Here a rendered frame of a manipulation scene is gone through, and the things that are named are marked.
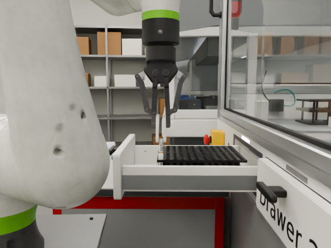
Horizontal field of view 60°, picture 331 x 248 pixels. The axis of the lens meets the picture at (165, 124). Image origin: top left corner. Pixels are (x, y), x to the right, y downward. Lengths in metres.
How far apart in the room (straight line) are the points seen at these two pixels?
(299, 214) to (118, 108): 4.61
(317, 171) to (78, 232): 0.47
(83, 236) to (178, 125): 1.06
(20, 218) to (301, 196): 0.44
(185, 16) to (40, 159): 1.34
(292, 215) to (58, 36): 0.42
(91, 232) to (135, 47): 4.00
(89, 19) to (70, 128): 4.78
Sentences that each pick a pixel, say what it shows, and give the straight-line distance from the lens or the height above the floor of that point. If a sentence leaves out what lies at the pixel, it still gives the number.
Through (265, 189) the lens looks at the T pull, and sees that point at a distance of 0.51.
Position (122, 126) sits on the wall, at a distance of 5.00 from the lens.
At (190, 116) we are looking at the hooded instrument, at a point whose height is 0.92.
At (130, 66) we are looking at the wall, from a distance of 4.96.
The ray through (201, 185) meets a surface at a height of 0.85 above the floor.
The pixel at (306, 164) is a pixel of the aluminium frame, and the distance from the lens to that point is 0.48.
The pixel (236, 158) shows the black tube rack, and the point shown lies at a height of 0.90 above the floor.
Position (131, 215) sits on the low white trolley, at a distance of 0.99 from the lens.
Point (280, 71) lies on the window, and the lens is 0.64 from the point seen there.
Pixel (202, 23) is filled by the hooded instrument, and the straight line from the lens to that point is 1.62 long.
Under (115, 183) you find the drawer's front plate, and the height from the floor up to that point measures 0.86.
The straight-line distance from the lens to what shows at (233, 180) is 0.70.
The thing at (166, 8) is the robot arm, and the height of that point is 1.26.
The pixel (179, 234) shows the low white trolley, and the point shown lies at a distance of 1.01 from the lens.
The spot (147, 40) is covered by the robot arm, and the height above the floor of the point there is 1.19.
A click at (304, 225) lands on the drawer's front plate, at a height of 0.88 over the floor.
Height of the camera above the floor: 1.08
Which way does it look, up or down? 7 degrees down
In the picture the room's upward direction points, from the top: straight up
